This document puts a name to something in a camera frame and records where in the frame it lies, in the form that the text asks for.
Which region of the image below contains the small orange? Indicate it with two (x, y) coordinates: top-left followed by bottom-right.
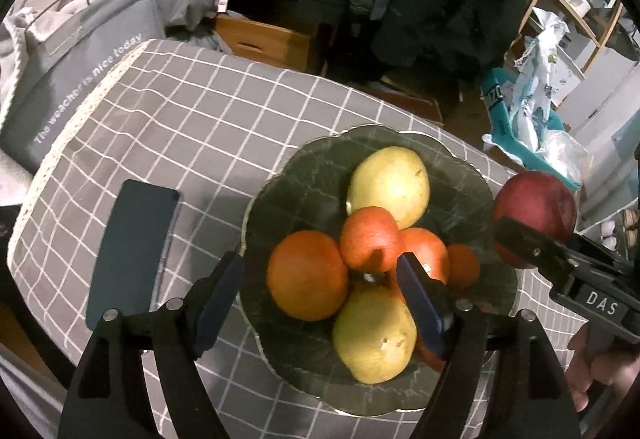
(392, 227), (451, 302)
(340, 206), (401, 274)
(445, 243), (482, 290)
(417, 334), (447, 374)

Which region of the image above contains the large orange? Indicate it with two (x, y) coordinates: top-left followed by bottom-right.
(266, 230), (350, 322)

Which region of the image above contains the small cardboard box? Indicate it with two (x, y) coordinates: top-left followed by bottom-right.
(370, 79), (446, 125)

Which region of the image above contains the dark green glass bowl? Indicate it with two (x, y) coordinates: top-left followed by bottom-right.
(239, 123), (518, 417)

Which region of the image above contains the clear plastic bag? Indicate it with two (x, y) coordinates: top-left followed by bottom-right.
(537, 129), (593, 182)

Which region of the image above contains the grey laundry bag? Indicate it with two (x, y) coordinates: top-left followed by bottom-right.
(0, 0), (168, 172)

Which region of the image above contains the wooden drawer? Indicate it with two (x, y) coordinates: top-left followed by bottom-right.
(215, 14), (326, 72)

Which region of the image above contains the grey checked tablecloth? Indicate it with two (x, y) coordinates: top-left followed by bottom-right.
(7, 38), (596, 439)

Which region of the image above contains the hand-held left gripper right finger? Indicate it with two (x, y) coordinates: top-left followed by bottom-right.
(396, 251), (581, 439)

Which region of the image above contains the teal box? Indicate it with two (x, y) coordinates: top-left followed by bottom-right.
(480, 68), (583, 190)

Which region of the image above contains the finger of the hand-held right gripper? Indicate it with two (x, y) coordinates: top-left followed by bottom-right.
(492, 216), (578, 292)
(565, 231), (637, 272)

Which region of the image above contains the red apple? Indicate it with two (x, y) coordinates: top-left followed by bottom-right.
(492, 170), (577, 270)

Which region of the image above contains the dark smartphone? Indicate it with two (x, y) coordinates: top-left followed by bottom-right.
(86, 179), (180, 330)

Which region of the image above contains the white door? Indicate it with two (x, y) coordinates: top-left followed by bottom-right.
(570, 44), (640, 170)

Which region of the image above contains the yellow-green pear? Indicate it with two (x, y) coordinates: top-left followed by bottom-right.
(346, 146), (431, 230)
(332, 283), (417, 385)

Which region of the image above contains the white patterned box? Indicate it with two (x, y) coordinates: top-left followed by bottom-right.
(552, 52), (587, 111)

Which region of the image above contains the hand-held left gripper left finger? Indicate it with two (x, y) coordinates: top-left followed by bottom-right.
(57, 250), (246, 439)

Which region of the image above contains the person's right hand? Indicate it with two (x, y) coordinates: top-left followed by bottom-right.
(567, 324), (640, 412)

